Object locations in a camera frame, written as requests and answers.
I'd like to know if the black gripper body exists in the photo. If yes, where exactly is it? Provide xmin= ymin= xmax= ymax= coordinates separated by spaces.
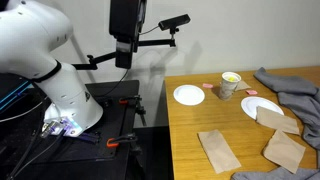
xmin=109 ymin=0 xmax=148 ymax=53

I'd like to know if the white paper cup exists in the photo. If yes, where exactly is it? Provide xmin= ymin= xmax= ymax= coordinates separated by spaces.
xmin=218 ymin=71 xmax=242 ymax=101

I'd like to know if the small white plate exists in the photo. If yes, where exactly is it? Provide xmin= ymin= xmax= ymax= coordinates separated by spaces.
xmin=173 ymin=84 xmax=206 ymax=107

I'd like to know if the black robot mounting stand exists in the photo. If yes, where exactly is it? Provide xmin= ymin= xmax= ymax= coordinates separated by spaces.
xmin=0 ymin=79 xmax=174 ymax=180

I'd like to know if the small brown paper napkin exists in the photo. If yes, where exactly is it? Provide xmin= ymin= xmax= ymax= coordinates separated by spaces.
xmin=234 ymin=80 xmax=252 ymax=92

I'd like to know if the large white plate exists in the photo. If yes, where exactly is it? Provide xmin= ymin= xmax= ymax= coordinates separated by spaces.
xmin=240 ymin=96 xmax=285 ymax=121

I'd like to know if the grey cloth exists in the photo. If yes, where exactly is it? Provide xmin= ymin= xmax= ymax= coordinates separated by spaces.
xmin=253 ymin=66 xmax=320 ymax=150
xmin=230 ymin=166 xmax=320 ymax=180

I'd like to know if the thin black camera cable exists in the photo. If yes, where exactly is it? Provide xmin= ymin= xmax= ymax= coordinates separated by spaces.
xmin=138 ymin=24 xmax=161 ymax=36

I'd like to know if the black articulated camera mount arm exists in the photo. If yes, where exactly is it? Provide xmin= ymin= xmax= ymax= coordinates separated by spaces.
xmin=71 ymin=28 xmax=178 ymax=72

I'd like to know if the orange handled black clamp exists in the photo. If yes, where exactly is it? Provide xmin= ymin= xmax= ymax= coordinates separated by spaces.
xmin=118 ymin=95 xmax=148 ymax=126
xmin=106 ymin=133 xmax=138 ymax=149

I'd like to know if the black stereo camera bar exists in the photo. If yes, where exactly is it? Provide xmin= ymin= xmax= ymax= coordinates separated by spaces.
xmin=158 ymin=13 xmax=192 ymax=32

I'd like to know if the purple cable connector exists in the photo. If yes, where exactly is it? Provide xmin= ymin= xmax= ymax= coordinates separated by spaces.
xmin=78 ymin=131 xmax=101 ymax=144

